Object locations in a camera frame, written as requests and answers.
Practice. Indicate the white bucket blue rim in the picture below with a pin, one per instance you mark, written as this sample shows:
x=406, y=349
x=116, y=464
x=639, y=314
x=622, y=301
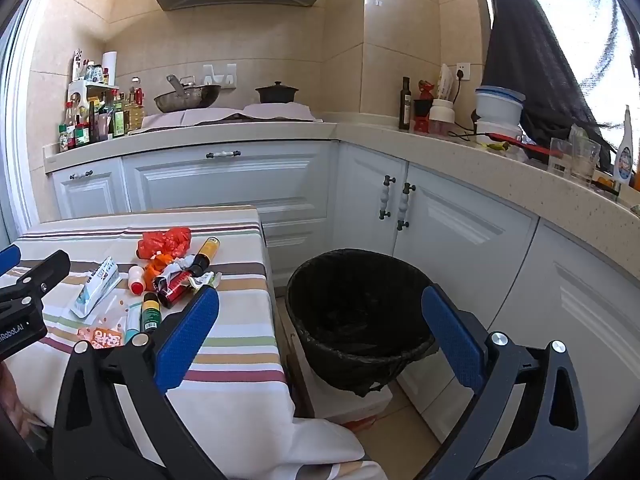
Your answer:
x=500, y=105

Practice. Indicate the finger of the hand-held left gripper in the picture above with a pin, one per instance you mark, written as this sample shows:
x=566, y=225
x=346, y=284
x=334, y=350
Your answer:
x=9, y=258
x=45, y=272

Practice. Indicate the red plastic bag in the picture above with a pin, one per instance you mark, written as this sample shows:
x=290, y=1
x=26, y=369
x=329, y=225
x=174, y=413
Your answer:
x=165, y=242

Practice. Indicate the striped tablecloth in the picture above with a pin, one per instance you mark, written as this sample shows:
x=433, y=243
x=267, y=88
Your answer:
x=240, y=340

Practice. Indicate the white tube green print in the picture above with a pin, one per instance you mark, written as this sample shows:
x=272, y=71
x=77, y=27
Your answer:
x=186, y=265

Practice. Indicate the white plastic tub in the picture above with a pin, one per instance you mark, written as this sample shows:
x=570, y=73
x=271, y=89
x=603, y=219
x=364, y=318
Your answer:
x=497, y=132

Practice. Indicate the steel wok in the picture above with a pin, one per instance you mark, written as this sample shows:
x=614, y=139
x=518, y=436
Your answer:
x=185, y=100

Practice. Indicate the yellow cooking oil jug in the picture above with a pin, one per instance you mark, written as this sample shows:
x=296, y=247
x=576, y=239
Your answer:
x=135, y=115

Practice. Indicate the pale teal tube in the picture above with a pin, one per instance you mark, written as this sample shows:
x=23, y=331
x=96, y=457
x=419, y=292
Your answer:
x=133, y=325

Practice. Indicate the white rice paddle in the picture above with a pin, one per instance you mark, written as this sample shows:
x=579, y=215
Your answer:
x=445, y=82

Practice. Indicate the bright window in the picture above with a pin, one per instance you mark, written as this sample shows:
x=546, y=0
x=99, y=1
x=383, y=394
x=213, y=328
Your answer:
x=600, y=35

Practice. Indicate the white blue toothpaste box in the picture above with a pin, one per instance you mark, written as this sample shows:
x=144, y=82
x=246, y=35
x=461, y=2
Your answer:
x=95, y=290

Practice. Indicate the dark olive oil bottle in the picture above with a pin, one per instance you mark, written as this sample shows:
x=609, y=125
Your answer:
x=405, y=107

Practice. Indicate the yellow label brown bottle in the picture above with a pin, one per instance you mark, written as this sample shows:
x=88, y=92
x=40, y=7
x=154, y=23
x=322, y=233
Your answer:
x=207, y=250

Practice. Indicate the green black small can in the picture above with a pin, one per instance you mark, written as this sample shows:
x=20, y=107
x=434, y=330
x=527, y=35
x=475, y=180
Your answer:
x=151, y=315

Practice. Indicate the green white wrapper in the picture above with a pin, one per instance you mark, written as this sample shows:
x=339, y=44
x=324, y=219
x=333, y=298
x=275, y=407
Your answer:
x=207, y=280

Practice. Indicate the clear plastic wrapper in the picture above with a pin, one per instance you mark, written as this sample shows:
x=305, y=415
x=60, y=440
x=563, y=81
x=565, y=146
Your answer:
x=117, y=312

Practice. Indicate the white stove cover cloth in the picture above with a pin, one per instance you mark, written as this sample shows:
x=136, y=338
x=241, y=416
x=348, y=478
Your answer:
x=280, y=111

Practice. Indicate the black lidded pot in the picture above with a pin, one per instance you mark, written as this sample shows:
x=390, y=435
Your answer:
x=276, y=95

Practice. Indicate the clear drinking glass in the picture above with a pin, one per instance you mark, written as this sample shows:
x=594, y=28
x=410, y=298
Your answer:
x=585, y=160
x=560, y=157

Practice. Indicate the orange printed packet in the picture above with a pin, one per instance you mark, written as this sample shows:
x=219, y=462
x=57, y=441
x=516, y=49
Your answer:
x=102, y=337

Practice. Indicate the white wall rack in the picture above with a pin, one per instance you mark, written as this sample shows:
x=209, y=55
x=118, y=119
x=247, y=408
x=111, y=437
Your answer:
x=220, y=77

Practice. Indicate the red black utensil holder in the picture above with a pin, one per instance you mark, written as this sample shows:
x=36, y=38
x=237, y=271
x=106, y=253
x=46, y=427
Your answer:
x=422, y=107

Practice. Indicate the white spice rack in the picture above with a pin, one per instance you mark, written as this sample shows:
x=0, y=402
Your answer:
x=77, y=92

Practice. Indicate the white door frame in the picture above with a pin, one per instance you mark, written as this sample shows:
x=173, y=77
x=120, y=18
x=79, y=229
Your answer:
x=25, y=160

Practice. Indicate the white ceramic jar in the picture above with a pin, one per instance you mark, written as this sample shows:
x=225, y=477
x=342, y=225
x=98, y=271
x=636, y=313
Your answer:
x=442, y=115

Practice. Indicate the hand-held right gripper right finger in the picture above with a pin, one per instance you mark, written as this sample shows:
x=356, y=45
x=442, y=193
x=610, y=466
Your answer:
x=452, y=332

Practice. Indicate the paper towel roll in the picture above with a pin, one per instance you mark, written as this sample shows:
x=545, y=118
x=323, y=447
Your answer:
x=110, y=67

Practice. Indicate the white wall socket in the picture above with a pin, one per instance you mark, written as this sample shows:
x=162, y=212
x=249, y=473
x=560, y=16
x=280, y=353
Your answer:
x=467, y=66

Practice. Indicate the group of condiment bottles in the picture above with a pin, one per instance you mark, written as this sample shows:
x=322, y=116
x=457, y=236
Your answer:
x=100, y=125

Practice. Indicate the yellow green sponge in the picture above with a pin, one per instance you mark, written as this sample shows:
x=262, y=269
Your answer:
x=495, y=146

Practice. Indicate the small white bottle red cap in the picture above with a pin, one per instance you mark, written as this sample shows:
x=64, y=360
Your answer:
x=136, y=277

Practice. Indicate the white blue label bottle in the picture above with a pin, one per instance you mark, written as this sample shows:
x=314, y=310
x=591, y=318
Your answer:
x=625, y=155

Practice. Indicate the red spray can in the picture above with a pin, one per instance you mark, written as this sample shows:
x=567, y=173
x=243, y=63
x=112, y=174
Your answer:
x=176, y=291

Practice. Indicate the orange plastic bag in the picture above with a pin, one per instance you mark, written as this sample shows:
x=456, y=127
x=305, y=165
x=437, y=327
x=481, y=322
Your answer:
x=156, y=265

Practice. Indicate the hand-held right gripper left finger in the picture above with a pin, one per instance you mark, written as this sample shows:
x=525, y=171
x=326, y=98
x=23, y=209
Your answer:
x=187, y=340

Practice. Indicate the black trash bin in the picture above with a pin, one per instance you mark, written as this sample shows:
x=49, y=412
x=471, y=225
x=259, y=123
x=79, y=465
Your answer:
x=360, y=310

